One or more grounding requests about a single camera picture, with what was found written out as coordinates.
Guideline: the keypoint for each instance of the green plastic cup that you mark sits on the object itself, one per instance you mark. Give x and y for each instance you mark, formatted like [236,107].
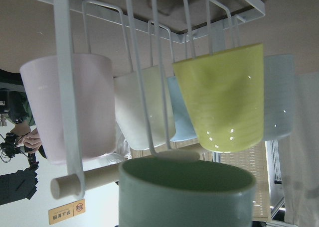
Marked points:
[163,193]

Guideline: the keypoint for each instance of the light blue plastic cup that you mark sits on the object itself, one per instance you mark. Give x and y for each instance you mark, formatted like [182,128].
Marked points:
[184,129]

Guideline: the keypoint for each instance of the yellow plastic cup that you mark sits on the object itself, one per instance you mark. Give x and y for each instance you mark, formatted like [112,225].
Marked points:
[224,97]

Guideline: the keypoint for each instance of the wooden warning sign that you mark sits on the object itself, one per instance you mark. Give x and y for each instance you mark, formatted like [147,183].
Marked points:
[66,211]

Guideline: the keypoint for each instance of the cream white plastic cup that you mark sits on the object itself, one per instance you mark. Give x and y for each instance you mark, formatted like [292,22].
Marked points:
[129,110]

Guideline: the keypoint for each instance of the grey translucent plastic cup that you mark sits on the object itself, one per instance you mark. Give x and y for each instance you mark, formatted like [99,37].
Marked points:
[279,96]

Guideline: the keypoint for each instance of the seated person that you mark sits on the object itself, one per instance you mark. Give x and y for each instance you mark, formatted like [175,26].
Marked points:
[21,116]

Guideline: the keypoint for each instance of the pink plastic cup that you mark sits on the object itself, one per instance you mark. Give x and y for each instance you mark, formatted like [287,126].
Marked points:
[94,91]

